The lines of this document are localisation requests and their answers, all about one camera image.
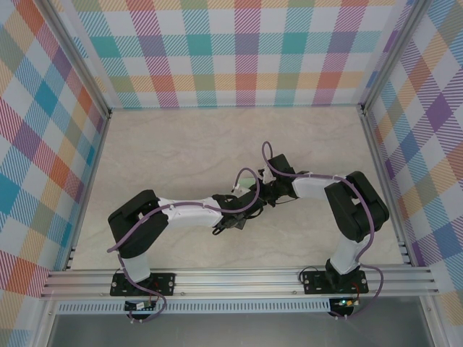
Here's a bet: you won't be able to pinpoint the grey metal panel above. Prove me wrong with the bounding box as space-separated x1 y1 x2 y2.
46 312 435 347

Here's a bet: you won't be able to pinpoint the left small circuit board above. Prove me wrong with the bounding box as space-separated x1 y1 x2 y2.
124 299 157 312

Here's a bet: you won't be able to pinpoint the aluminium cross rail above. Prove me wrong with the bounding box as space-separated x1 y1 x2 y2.
39 266 441 300

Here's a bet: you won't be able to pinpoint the thin black wire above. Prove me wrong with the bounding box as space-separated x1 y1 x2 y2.
299 265 328 283

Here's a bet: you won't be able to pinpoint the slotted grey cable duct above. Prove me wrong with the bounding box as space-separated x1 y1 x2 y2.
56 301 333 314

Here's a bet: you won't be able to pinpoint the aluminium side rail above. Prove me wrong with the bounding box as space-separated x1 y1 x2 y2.
360 104 415 267
61 110 112 272

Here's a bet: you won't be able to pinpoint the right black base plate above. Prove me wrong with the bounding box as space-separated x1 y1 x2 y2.
302 270 370 296

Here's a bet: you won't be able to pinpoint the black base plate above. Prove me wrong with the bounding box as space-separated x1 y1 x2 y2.
302 270 370 296
110 272 177 298

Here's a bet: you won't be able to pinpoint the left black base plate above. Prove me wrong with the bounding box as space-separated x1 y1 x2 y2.
110 272 177 298

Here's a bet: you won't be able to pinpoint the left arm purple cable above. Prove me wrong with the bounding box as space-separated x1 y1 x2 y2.
107 167 262 324

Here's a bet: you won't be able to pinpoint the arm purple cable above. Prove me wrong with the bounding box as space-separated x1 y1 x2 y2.
260 140 384 321
107 167 262 324

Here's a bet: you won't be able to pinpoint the thin red black wires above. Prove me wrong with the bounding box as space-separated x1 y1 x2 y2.
148 280 162 308

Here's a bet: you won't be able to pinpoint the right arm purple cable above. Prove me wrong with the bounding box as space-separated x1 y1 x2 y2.
260 140 384 321

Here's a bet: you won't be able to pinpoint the aluminium frame post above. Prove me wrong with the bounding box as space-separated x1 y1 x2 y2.
360 0 433 116
34 0 112 119

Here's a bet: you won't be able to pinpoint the aluminium frame leg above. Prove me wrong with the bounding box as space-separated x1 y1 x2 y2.
34 299 61 347
419 296 448 347

